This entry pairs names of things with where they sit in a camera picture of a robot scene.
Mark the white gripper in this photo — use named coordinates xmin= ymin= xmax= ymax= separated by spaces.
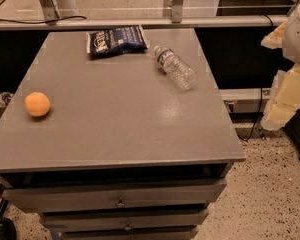
xmin=261 ymin=3 xmax=300 ymax=131

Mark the clear plastic water bottle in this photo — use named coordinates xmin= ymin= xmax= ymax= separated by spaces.
xmin=154 ymin=46 xmax=197 ymax=90

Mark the blue snack bag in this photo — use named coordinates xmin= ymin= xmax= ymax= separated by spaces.
xmin=86 ymin=25 xmax=149 ymax=56

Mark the grey drawer cabinet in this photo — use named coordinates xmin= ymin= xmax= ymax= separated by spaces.
xmin=0 ymin=29 xmax=244 ymax=240

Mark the orange ball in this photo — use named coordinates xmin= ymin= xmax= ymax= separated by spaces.
xmin=25 ymin=92 xmax=51 ymax=117

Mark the black object on floor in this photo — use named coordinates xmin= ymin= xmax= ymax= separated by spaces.
xmin=0 ymin=199 xmax=17 ymax=240

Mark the metal frame rail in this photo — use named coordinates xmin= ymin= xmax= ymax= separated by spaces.
xmin=0 ymin=15 xmax=288 ymax=31

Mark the black cable on rail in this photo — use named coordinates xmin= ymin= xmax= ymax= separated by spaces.
xmin=0 ymin=15 xmax=88 ymax=25

